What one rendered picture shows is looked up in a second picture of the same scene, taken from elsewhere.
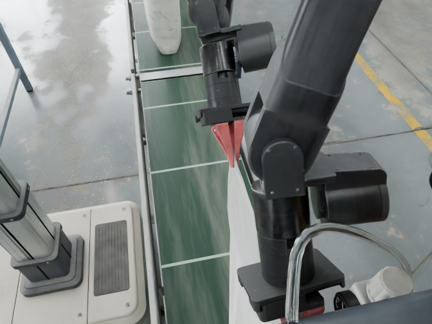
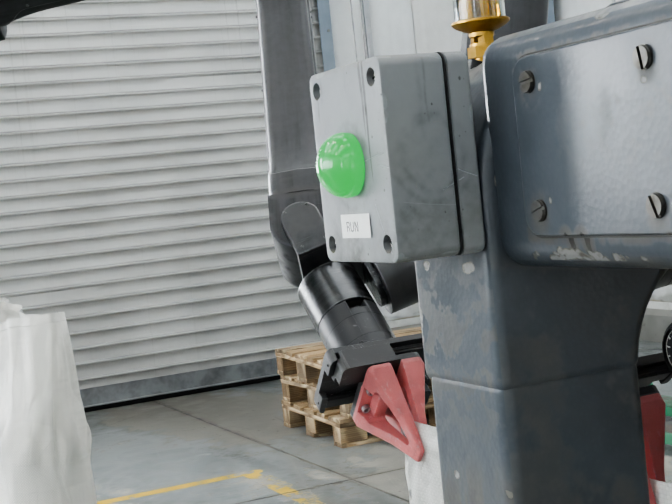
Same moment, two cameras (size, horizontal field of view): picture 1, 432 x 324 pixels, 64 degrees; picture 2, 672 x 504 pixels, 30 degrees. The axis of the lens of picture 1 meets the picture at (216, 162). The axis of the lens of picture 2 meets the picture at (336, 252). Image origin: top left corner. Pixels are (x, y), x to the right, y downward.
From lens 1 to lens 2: 0.66 m
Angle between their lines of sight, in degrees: 47
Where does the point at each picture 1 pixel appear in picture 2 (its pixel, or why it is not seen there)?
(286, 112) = not seen: hidden behind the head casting
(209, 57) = (323, 285)
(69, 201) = not seen: outside the picture
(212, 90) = (344, 330)
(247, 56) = (393, 267)
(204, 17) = (302, 227)
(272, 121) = not seen: hidden behind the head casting
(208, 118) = (352, 359)
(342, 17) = (516, 15)
